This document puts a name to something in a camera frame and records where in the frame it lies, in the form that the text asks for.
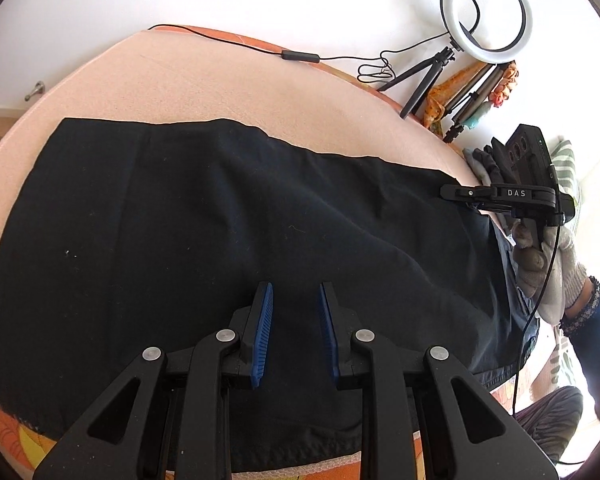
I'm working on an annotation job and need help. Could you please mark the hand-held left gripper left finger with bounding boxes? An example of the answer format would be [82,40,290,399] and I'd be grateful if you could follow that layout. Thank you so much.
[32,281,274,480]

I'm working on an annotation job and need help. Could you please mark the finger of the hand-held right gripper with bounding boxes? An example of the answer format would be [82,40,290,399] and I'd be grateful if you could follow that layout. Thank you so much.
[440,184,498,211]

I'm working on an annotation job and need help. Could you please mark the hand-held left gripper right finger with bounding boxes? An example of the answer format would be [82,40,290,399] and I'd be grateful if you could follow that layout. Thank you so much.
[318,280,561,480]

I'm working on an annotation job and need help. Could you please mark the black pants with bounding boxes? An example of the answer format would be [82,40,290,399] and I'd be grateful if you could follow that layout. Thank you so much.
[0,117,541,473]

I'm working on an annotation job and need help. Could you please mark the person's right forearm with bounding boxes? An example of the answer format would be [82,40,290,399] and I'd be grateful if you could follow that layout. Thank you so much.
[560,275,600,413]

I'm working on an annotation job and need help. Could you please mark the person's right hand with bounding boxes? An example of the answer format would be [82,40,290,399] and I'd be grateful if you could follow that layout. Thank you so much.
[510,221,589,324]

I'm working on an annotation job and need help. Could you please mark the pile of folded clothes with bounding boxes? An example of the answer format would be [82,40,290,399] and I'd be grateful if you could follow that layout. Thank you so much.
[463,144,512,187]

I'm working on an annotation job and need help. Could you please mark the green striped pillow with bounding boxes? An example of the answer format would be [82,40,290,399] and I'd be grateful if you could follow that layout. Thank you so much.
[550,137,589,207]

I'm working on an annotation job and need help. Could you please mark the folded tripod stands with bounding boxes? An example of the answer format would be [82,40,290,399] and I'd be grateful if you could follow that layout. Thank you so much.
[442,62,512,144]

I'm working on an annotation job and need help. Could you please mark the orange patterned cloth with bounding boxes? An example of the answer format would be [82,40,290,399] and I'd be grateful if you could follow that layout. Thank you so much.
[422,60,522,130]

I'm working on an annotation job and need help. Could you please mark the black tripod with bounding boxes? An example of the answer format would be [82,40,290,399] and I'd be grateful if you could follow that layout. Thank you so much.
[377,46,457,120]

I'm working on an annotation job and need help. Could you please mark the person's leg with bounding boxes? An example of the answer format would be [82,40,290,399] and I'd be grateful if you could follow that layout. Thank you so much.
[515,385,587,454]

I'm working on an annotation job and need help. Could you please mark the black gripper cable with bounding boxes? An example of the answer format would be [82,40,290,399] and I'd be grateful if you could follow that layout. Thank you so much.
[510,185,565,417]

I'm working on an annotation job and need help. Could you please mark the white ring light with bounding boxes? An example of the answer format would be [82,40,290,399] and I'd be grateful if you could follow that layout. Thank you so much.
[440,0,535,67]

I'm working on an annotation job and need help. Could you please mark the black cable with remote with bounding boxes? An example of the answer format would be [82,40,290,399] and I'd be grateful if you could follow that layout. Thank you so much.
[149,23,402,84]

